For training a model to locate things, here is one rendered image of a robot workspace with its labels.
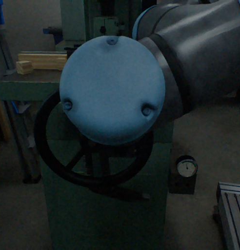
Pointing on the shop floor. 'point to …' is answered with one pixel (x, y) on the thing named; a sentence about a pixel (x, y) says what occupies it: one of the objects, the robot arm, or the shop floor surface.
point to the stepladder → (10, 110)
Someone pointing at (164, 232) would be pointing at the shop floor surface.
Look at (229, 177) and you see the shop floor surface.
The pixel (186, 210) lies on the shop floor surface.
